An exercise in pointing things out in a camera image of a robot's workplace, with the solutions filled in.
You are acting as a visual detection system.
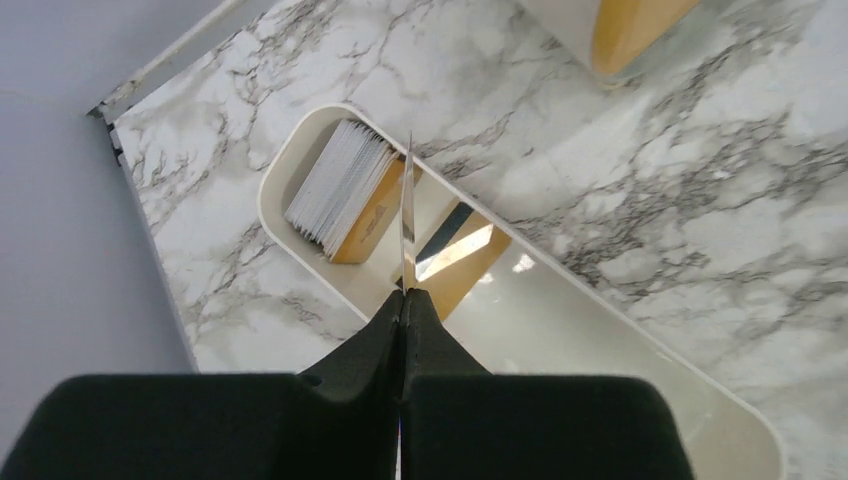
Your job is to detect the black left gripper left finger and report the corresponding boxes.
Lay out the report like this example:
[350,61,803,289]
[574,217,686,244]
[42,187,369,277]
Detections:
[1,292,404,479]

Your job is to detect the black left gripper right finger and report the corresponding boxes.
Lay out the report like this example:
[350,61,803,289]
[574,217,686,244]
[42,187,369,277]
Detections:
[400,289,693,479]

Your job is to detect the gold card with black stripe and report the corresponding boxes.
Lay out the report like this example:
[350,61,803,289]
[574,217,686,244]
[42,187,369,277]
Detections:
[400,132,416,295]

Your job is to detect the gold card in tray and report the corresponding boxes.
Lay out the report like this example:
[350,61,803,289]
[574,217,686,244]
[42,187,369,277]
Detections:
[413,202,512,320]

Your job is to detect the long white card tray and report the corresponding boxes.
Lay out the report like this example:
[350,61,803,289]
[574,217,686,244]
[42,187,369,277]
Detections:
[257,104,788,479]

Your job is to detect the gold card beside stack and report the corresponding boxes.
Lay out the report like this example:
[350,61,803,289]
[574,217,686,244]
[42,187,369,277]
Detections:
[330,156,406,264]

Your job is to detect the stack of white cards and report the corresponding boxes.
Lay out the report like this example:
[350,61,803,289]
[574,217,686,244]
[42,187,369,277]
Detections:
[284,119,402,261]

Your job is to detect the round three-drawer mini cabinet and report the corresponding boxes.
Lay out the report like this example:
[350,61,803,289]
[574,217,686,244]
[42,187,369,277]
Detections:
[519,0,729,85]

